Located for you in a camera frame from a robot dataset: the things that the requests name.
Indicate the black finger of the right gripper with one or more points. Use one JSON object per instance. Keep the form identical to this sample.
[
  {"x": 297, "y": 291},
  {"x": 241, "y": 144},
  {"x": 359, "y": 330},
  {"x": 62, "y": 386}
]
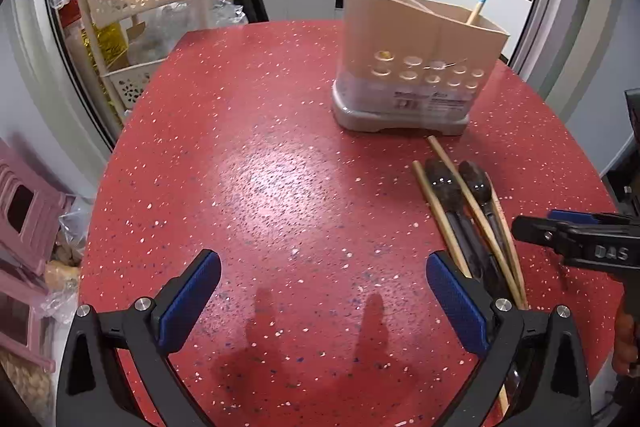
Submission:
[
  {"x": 599, "y": 218},
  {"x": 571, "y": 240}
]

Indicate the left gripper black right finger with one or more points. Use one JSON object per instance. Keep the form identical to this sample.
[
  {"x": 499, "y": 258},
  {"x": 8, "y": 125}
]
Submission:
[{"x": 542, "y": 351}]

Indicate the person's right hand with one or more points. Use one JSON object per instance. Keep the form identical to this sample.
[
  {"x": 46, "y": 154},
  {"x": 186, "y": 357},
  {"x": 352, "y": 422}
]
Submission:
[{"x": 625, "y": 352}]

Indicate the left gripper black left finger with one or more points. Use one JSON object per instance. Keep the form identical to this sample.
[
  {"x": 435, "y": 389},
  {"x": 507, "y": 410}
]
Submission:
[{"x": 93, "y": 389}]

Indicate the bamboo chopstick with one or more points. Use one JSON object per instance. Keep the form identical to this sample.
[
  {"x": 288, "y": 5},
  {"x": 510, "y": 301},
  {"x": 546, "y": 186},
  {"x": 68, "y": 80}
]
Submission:
[
  {"x": 443, "y": 224},
  {"x": 511, "y": 252},
  {"x": 482, "y": 223}
]

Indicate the beige utensil holder caddy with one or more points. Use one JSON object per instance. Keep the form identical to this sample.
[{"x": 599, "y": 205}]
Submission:
[{"x": 412, "y": 64}]

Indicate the pink plastic stool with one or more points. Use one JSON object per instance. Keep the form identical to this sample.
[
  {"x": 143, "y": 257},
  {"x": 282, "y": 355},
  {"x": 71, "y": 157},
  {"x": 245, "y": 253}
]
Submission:
[{"x": 30, "y": 208}]

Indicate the clear spoon dark handle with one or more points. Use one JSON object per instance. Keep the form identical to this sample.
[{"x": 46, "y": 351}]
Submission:
[
  {"x": 477, "y": 181},
  {"x": 482, "y": 265}
]

